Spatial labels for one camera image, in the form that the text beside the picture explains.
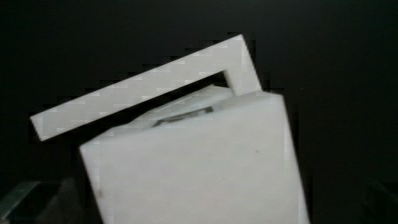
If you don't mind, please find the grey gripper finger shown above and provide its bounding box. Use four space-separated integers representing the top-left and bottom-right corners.
0 179 83 224

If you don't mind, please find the white cabinet top block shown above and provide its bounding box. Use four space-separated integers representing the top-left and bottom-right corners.
79 92 309 224

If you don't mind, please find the white cabinet body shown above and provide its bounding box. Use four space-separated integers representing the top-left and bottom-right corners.
108 85 232 136

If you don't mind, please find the white workspace border frame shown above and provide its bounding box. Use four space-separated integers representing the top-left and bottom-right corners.
30 35 261 141

